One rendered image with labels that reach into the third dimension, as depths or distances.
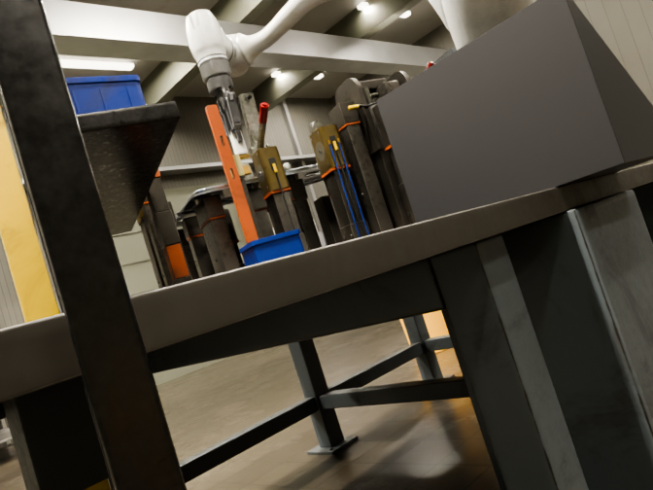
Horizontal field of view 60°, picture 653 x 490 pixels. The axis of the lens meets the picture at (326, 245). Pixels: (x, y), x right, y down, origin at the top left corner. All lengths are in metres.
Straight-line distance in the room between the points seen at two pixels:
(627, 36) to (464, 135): 8.89
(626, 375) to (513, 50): 0.53
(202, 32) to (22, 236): 0.85
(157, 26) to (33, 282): 4.47
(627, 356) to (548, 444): 0.22
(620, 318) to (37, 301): 1.62
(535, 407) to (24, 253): 1.61
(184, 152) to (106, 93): 8.81
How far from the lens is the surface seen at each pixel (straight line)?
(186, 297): 0.42
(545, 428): 0.84
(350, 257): 0.53
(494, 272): 0.80
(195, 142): 10.16
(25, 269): 2.00
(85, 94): 1.15
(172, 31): 6.24
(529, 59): 0.97
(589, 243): 0.96
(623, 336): 0.99
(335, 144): 1.54
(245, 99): 1.58
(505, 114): 0.98
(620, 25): 9.92
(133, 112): 0.98
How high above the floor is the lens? 0.67
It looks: 4 degrees up
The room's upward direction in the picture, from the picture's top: 18 degrees counter-clockwise
